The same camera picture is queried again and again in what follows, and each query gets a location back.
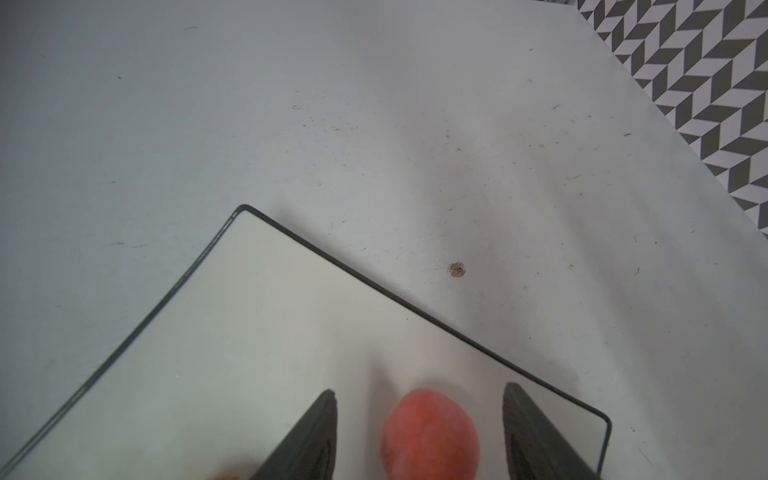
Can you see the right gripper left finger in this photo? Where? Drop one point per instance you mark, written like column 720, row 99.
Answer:
column 308, row 451

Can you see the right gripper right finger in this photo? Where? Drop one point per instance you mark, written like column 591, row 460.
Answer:
column 534, row 448

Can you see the white square mat black border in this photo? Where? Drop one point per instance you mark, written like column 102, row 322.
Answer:
column 214, row 378

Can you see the red fake apple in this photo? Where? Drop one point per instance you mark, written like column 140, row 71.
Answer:
column 427, row 435

